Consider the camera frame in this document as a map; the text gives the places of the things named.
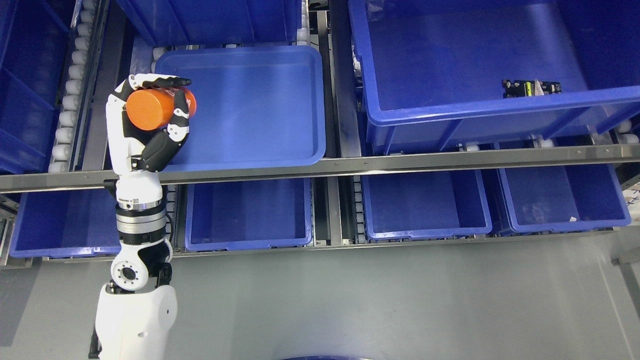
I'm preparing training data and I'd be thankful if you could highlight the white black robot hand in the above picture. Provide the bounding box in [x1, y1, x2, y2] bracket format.
[105, 73, 192, 210]

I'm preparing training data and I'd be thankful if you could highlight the orange cylindrical capacitor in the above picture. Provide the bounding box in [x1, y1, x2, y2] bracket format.
[123, 87, 197, 132]

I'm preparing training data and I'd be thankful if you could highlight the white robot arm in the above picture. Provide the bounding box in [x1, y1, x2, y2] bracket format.
[87, 200, 178, 360]

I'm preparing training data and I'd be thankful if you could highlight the white roller track left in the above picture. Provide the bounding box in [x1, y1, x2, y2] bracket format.
[47, 0, 98, 174]

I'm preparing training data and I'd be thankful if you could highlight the blue bin lower left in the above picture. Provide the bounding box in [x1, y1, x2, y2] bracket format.
[9, 189, 121, 258]

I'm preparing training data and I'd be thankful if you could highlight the blue shallow tray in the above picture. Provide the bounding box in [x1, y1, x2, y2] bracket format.
[155, 45, 326, 173]

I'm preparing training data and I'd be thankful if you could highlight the blue bin lower centre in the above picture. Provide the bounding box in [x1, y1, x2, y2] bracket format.
[184, 178, 313, 252]

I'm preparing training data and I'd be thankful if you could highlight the blue bin top centre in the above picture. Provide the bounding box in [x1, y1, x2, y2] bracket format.
[117, 0, 303, 47]

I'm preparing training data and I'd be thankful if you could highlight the blue bins far left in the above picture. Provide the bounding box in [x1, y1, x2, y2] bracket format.
[0, 0, 75, 174]

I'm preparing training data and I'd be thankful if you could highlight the blue bin lower right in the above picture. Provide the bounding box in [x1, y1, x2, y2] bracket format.
[361, 170, 493, 242]

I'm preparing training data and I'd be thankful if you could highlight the large blue bin right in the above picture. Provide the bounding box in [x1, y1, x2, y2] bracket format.
[348, 0, 640, 155]

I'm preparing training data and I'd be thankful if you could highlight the black electronic component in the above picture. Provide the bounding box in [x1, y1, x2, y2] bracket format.
[502, 79, 563, 99]

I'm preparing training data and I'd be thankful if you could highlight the blue bin far right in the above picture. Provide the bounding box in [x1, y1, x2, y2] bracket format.
[482, 164, 632, 236]

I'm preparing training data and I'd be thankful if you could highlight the steel shelf front rail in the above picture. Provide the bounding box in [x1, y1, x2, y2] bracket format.
[0, 144, 640, 194]

